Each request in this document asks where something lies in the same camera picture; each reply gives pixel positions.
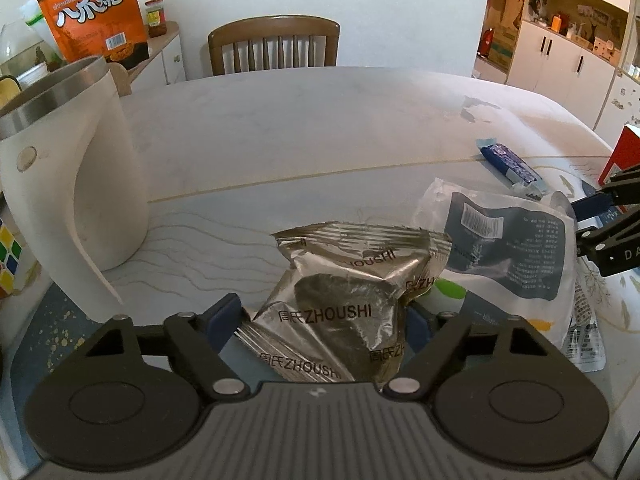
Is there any glass jar yellow label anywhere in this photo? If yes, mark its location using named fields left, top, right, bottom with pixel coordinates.
left=144, top=0, right=169, bottom=39

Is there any glass fish bowl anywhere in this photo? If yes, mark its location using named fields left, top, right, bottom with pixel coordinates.
left=0, top=17, right=57, bottom=70

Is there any white tissue pack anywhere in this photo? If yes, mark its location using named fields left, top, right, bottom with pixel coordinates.
left=410, top=176, right=582, bottom=346

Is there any white wall cabinet unit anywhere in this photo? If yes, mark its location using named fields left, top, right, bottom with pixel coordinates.
left=472, top=0, right=640, bottom=147

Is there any clear printed packet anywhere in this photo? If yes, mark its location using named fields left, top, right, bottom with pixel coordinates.
left=564, top=280, right=607, bottom=374

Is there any red cardboard box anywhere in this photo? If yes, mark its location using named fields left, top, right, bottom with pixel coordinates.
left=598, top=122, right=640, bottom=187

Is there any orange snack bag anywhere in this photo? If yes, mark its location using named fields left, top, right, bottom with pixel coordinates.
left=33, top=0, right=152, bottom=65

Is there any colourful puzzle cube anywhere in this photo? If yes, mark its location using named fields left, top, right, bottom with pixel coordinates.
left=0, top=219, right=27, bottom=299

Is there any brown wooden chair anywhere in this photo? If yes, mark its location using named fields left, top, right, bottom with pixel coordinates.
left=207, top=16, right=341, bottom=77

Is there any blue snack packet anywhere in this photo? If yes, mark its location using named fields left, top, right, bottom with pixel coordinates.
left=475, top=137, right=547, bottom=202

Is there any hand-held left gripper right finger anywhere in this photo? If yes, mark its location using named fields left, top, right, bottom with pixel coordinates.
left=382, top=302, right=551, bottom=402

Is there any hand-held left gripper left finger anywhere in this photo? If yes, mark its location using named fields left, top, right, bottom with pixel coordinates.
left=85, top=292, right=251, bottom=402

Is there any yellow tissue box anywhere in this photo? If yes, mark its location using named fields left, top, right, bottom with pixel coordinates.
left=0, top=75, right=22, bottom=112

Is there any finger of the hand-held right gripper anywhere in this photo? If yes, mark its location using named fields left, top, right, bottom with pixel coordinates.
left=570, top=162, right=640, bottom=222
left=575, top=217, right=640, bottom=278

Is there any white sideboard cabinet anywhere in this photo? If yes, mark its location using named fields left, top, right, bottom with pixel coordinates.
left=107, top=21, right=187, bottom=97

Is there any light wooden chair back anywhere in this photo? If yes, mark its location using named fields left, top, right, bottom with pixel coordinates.
left=107, top=62, right=134, bottom=97

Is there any white green packet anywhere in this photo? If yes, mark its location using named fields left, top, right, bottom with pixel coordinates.
left=19, top=0, right=57, bottom=47

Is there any white marble desktop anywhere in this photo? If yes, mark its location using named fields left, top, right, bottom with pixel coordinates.
left=0, top=65, right=640, bottom=411

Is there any white steel-rimmed kettle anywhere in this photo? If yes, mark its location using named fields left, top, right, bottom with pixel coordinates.
left=0, top=56, right=151, bottom=307

